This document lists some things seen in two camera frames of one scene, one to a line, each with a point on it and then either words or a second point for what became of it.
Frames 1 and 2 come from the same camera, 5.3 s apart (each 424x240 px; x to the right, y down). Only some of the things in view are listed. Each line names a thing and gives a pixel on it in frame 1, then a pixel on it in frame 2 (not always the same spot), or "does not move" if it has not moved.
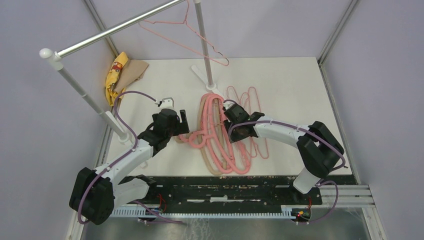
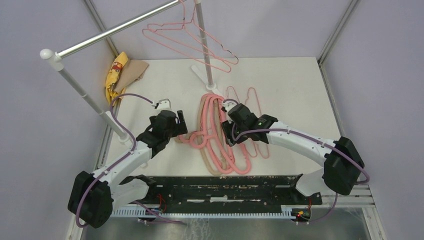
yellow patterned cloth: (112, 78) does not move
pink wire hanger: (185, 22) to (182, 37)
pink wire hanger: (250, 100) to (190, 33)
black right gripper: (236, 137) does not move
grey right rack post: (200, 20) does not move
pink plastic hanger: (215, 135) does not move
